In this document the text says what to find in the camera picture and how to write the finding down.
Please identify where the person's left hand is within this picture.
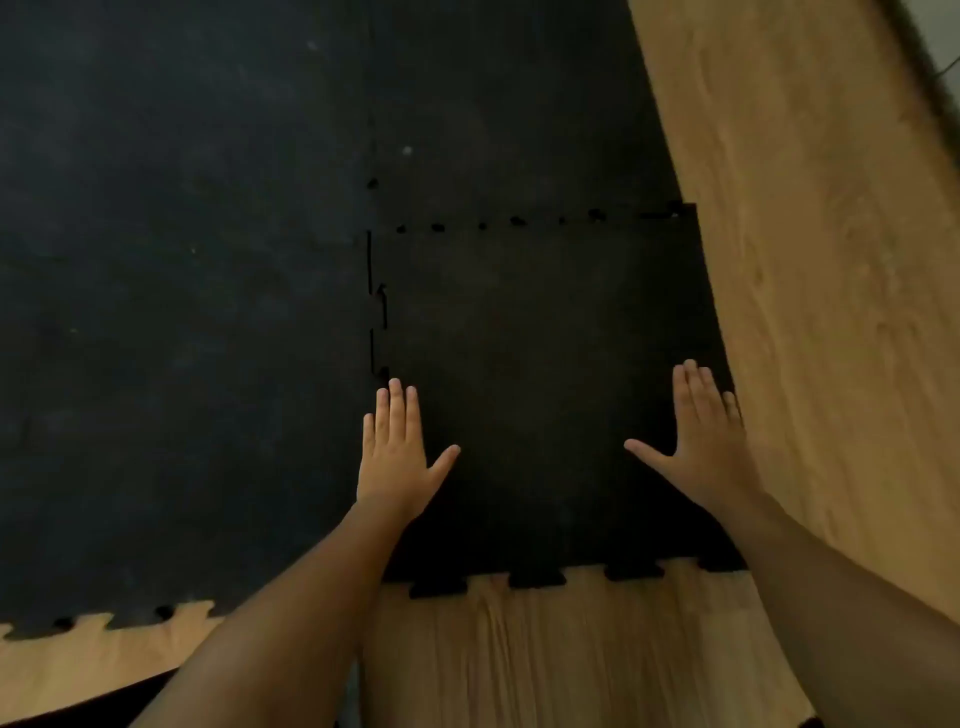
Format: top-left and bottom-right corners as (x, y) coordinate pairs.
(356, 378), (462, 524)

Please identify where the black interlocking foam mat tile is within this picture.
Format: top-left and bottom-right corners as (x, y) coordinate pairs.
(0, 0), (391, 642)
(366, 201), (750, 601)
(366, 0), (685, 235)

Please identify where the person's left forearm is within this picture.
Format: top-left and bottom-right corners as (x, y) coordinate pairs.
(129, 498), (423, 728)

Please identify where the person's right hand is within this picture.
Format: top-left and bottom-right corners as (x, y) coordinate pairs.
(623, 359), (764, 520)

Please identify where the person's right forearm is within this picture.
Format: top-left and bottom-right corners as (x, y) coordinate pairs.
(711, 489), (960, 728)

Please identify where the dark skirting board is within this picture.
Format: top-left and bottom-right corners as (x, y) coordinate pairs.
(876, 0), (960, 172)

